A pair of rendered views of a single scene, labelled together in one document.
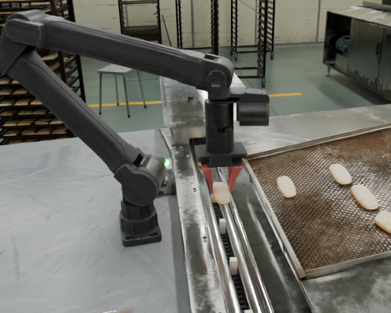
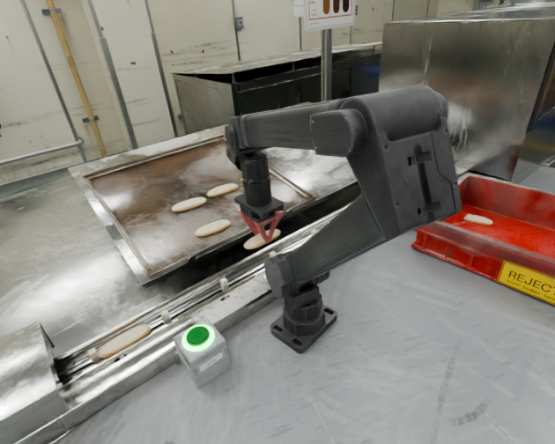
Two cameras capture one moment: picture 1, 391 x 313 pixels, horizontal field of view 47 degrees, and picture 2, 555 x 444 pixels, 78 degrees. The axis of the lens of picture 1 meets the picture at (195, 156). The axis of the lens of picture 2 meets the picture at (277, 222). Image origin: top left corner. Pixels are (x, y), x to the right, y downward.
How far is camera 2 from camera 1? 127 cm
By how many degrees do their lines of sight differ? 101
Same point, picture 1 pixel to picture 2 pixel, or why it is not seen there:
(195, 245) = not seen: hidden behind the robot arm
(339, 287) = (311, 188)
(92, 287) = (396, 301)
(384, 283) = (299, 177)
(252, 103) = not seen: hidden behind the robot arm
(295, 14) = not seen: outside the picture
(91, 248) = (362, 340)
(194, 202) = (250, 285)
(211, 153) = (271, 200)
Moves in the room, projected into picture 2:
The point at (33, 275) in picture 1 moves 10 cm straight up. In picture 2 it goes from (435, 351) to (445, 313)
